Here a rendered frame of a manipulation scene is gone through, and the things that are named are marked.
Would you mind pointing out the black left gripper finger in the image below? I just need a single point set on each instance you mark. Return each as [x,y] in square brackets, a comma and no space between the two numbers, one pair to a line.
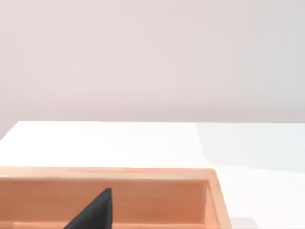
[100,212]

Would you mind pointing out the shallow salmon-coloured box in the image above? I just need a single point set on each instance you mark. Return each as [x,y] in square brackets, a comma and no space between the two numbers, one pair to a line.
[155,198]

